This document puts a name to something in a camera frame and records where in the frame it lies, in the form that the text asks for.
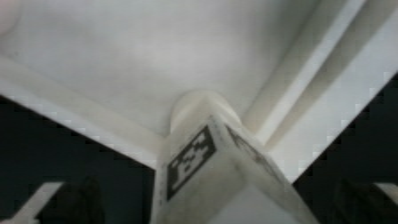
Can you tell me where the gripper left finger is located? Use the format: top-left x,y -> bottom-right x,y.
0,177 -> 106,224

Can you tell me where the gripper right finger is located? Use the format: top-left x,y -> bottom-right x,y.
330,180 -> 398,224

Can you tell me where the white table leg front tag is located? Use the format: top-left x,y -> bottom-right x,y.
149,91 -> 319,224

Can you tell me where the white square tabletop tray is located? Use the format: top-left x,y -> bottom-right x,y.
0,0 -> 398,178

